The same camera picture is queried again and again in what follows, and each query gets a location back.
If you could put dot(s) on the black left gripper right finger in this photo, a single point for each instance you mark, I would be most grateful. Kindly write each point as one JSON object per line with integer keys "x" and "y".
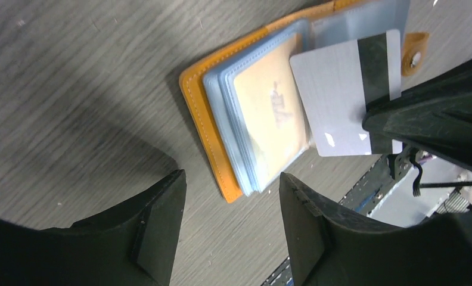
{"x": 329, "y": 244}

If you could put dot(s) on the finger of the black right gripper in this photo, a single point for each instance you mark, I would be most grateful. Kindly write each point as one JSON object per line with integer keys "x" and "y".
{"x": 435, "y": 116}

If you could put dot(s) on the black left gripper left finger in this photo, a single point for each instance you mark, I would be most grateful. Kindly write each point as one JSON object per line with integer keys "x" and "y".
{"x": 131, "y": 243}

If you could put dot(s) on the orange leather card holder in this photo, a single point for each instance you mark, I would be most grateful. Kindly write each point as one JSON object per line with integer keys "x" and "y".
{"x": 209, "y": 91}

